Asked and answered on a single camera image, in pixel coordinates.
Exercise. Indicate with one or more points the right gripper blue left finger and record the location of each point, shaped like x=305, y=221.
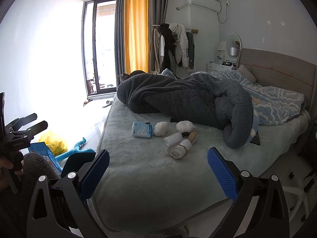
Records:
x=92, y=172

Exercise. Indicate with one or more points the blue plush toy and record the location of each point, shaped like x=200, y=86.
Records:
x=77, y=149

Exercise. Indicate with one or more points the person's left hand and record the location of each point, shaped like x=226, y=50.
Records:
x=5, y=166

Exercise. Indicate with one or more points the blue white food bag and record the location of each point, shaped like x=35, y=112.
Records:
x=42, y=149

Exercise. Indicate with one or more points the white tissue ball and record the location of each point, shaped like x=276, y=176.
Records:
x=185, y=126
x=160, y=128

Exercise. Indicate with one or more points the clothes rack with clothes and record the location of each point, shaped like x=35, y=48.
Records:
x=174, y=46

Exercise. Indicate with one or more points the dark grey fleece blanket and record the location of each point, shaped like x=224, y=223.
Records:
x=199, y=98

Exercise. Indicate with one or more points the dark teal trash bin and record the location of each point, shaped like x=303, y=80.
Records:
x=76, y=161

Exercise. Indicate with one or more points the yellow plastic bag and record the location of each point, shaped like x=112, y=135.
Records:
x=56, y=144

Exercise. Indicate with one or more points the glass balcony door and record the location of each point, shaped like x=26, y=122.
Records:
x=98, y=47

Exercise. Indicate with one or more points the grey curtain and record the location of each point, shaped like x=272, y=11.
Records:
x=157, y=14

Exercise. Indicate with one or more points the blue cloud pattern duvet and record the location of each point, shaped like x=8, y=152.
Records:
x=272, y=105

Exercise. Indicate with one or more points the brown tape roll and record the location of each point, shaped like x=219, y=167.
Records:
x=193, y=137

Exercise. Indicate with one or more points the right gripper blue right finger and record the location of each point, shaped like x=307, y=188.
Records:
x=223, y=173

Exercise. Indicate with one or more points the white chair base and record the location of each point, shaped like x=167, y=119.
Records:
x=301, y=194

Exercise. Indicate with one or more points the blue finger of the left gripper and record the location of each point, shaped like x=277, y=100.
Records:
x=36, y=129
x=16, y=124

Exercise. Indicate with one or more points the bed with grey sheet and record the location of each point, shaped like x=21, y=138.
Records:
x=144, y=189

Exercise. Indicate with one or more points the grey slipper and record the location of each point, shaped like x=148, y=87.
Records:
x=108, y=103

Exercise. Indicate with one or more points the yellow curtain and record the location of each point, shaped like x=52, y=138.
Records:
x=136, y=35

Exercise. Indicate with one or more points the round vanity mirror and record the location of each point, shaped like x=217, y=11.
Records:
x=233, y=45

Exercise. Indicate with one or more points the bubble wrap roll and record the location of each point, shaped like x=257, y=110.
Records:
x=173, y=139

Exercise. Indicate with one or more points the white vanity desk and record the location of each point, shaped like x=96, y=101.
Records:
x=224, y=62

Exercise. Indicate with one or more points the white air conditioner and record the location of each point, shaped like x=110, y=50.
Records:
x=212, y=5

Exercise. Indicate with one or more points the blue tissue pack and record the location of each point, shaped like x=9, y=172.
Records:
x=142, y=130

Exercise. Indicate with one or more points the beige pillow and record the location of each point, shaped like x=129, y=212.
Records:
x=242, y=69

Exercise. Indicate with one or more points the beige upholstered headboard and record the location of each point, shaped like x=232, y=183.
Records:
x=270, y=68

